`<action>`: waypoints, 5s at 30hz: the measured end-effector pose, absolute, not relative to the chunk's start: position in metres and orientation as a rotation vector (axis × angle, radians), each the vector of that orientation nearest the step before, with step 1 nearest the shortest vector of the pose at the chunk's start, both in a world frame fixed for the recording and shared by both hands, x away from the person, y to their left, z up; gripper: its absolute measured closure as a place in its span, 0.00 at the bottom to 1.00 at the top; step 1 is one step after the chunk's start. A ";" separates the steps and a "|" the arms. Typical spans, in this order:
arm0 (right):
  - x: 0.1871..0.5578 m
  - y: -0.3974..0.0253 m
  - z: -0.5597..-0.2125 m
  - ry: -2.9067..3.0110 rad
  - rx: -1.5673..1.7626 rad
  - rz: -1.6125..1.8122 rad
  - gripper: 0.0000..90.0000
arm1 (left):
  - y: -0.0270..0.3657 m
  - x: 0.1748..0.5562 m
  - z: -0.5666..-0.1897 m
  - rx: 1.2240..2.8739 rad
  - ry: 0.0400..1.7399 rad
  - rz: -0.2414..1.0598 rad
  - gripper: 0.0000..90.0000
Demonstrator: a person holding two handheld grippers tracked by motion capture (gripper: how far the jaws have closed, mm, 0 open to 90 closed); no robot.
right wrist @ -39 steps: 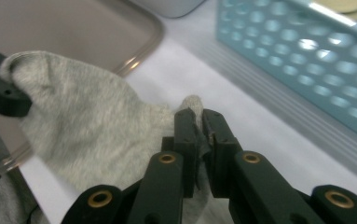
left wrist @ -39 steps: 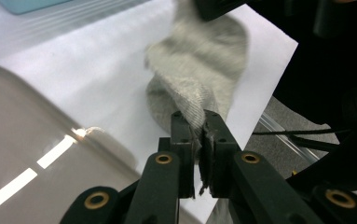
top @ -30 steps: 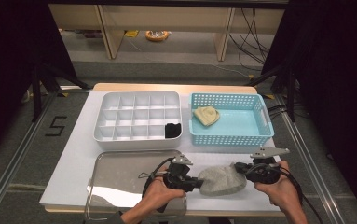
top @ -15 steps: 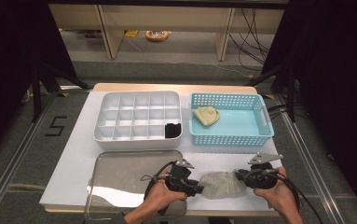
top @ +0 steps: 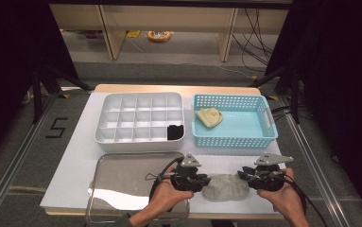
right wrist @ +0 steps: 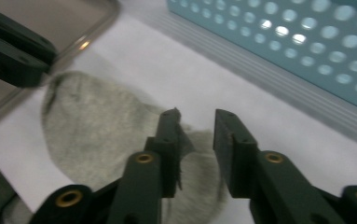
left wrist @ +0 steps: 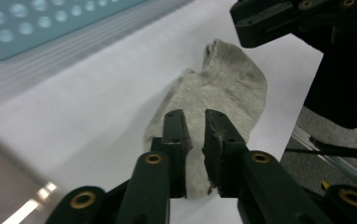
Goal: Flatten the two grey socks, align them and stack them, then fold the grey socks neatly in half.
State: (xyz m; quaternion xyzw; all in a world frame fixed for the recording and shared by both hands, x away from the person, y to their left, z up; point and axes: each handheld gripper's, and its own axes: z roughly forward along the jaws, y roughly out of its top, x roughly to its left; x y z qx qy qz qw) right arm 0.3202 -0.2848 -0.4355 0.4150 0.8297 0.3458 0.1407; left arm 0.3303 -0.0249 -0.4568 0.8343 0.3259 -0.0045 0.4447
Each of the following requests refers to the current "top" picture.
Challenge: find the white table cover sheet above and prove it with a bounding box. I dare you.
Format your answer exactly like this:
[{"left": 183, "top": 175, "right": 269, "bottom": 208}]
[{"left": 40, "top": 91, "right": 304, "bottom": 217}]

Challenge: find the beige wooden desk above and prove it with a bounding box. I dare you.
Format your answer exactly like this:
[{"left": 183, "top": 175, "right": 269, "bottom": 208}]
[{"left": 48, "top": 3, "right": 291, "bottom": 62}]

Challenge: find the person's right hand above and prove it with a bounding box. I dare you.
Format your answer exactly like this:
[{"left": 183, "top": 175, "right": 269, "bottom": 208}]
[{"left": 257, "top": 167, "right": 305, "bottom": 219}]

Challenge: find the aluminium floor rail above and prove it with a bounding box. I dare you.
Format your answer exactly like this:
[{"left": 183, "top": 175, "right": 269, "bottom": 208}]
[
  {"left": 277, "top": 96, "right": 352, "bottom": 227},
  {"left": 0, "top": 93, "right": 60, "bottom": 227}
]

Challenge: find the black curtain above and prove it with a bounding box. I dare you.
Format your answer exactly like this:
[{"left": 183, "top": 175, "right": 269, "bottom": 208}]
[
  {"left": 265, "top": 0, "right": 362, "bottom": 221},
  {"left": 0, "top": 0, "right": 78, "bottom": 165}
]

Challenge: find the blue plastic basket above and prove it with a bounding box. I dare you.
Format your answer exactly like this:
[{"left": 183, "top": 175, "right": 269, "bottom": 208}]
[{"left": 191, "top": 93, "right": 279, "bottom": 149}]

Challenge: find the person's left hand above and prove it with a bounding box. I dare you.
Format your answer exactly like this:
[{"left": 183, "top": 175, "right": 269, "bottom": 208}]
[{"left": 149, "top": 166, "right": 195, "bottom": 220}]

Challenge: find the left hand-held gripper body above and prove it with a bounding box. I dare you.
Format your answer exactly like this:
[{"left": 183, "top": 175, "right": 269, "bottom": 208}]
[{"left": 169, "top": 152, "right": 203, "bottom": 193}]

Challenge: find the bundle of black cables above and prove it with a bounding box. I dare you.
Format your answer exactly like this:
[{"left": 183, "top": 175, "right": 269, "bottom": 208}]
[{"left": 232, "top": 8, "right": 276, "bottom": 74}]

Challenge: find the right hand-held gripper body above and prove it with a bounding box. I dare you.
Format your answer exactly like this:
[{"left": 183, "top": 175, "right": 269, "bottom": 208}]
[{"left": 247, "top": 152, "right": 295, "bottom": 192}]

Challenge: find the black sock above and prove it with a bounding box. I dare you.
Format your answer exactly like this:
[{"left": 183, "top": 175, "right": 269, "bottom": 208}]
[{"left": 166, "top": 124, "right": 184, "bottom": 141}]

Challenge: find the black metal stand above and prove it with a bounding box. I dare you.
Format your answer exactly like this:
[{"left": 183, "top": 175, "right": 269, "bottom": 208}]
[
  {"left": 249, "top": 64, "right": 302, "bottom": 126},
  {"left": 31, "top": 64, "right": 93, "bottom": 124}
]

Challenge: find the grey sock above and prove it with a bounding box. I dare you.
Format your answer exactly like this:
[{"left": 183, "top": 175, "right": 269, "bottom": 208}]
[{"left": 201, "top": 173, "right": 250, "bottom": 202}]

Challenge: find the orange tape roll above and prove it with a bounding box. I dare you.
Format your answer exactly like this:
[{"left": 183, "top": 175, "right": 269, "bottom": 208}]
[{"left": 147, "top": 29, "right": 172, "bottom": 44}]

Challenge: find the white compartment organizer box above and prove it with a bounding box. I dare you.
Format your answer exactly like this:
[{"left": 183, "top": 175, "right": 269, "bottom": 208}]
[{"left": 94, "top": 91, "right": 186, "bottom": 152}]

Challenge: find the shiny metal tray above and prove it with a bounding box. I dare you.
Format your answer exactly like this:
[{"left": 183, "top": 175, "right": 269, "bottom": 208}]
[{"left": 85, "top": 151, "right": 191, "bottom": 224}]

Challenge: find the right hand-held gripper cable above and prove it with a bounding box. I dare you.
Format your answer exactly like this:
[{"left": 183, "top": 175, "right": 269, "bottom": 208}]
[{"left": 282, "top": 174, "right": 328, "bottom": 227}]

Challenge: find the pale yellow sock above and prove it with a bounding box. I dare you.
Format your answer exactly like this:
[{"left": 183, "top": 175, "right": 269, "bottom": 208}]
[{"left": 195, "top": 107, "right": 224, "bottom": 129}]

